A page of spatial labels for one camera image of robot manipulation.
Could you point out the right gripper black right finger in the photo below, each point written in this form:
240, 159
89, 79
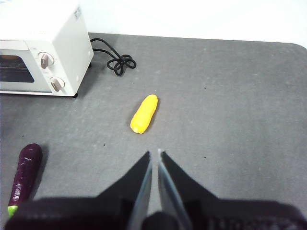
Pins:
227, 215

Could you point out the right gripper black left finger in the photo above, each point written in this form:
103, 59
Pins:
96, 213

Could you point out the white toaster oven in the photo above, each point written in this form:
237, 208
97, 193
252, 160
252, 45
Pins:
69, 48

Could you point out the beige oven knob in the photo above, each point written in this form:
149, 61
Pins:
45, 60
57, 84

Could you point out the purple eggplant green stem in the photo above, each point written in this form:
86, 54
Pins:
26, 167

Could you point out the yellow corn cob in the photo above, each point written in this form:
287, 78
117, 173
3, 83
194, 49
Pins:
144, 115

